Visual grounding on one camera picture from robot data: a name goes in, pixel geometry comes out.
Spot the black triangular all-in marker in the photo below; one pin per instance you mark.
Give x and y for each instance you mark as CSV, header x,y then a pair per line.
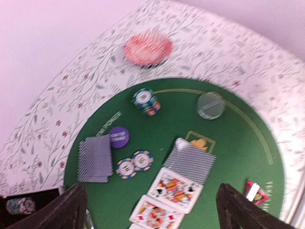
x,y
254,193

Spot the green poker chip row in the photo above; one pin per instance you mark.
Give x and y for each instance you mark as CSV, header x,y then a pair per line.
x,y
21,206

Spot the red patterned small bowl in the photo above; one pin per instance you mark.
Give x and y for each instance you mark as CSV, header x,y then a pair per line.
x,y
147,49

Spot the king of diamonds card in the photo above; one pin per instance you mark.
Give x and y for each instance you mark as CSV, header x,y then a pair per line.
x,y
152,214

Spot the green white dealer button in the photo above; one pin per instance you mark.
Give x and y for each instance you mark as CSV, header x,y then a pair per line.
x,y
210,105

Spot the aluminium poker chip case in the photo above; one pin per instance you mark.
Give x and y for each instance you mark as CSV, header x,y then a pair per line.
x,y
41,198

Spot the queen of spades card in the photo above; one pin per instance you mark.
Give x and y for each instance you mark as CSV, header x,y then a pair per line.
x,y
175,190

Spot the blue green chip stack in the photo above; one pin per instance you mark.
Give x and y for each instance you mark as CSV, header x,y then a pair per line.
x,y
146,101

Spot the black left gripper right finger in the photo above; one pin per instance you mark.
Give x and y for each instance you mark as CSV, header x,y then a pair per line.
x,y
236,212

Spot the round green poker mat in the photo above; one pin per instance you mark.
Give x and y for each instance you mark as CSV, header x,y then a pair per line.
x,y
193,121

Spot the purple small blind button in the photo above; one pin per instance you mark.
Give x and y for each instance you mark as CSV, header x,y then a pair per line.
x,y
119,137

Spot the blue peach 10 chip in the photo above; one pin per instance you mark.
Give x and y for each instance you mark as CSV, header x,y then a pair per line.
x,y
125,168
142,160

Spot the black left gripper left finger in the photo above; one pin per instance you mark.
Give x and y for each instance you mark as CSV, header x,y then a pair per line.
x,y
68,211

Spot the blue checkered card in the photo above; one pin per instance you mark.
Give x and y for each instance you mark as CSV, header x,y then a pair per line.
x,y
190,162
95,160

